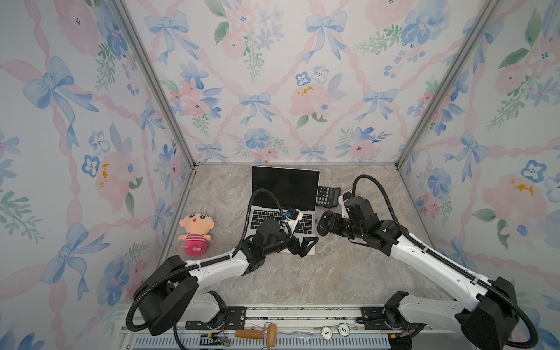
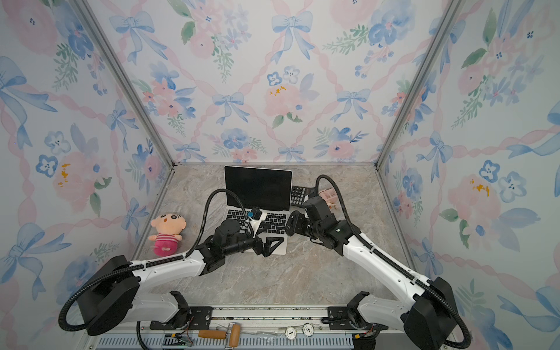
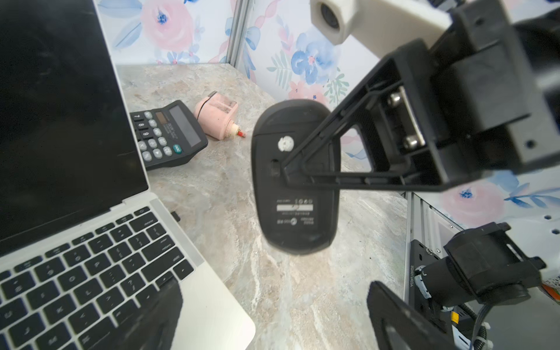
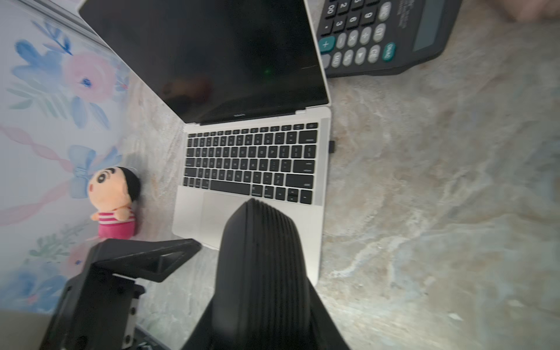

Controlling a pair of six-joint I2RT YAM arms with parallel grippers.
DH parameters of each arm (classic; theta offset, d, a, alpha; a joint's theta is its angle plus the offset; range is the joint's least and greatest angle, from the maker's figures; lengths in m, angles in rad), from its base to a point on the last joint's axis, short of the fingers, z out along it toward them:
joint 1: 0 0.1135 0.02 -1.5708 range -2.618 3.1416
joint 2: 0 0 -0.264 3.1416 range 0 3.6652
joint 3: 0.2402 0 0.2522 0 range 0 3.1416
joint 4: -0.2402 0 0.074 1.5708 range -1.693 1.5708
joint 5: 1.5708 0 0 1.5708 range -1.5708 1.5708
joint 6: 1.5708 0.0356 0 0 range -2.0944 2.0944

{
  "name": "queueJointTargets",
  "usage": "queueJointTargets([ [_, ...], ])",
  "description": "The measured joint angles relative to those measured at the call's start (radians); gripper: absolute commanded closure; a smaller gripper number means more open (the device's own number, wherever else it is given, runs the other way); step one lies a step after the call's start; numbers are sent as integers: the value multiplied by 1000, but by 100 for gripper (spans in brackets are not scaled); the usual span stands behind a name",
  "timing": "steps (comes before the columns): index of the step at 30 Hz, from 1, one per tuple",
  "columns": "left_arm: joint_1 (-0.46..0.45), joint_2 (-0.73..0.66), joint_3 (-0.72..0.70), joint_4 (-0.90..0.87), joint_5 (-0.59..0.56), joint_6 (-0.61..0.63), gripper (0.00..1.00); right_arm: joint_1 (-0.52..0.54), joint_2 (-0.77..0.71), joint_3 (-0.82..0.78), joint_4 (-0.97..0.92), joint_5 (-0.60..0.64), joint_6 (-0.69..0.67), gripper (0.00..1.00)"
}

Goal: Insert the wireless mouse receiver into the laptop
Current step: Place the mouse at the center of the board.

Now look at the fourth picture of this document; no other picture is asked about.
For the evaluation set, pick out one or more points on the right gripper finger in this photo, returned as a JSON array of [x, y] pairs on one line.
[[263, 298]]

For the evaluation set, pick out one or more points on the black calculator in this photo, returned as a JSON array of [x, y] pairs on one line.
[[383, 37]]

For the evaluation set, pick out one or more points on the silver laptop black screen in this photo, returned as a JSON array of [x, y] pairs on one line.
[[247, 81]]

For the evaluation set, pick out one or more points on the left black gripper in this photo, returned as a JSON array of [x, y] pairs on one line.
[[98, 310]]

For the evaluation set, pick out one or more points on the plush doll pink striped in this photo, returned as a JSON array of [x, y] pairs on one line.
[[113, 191]]

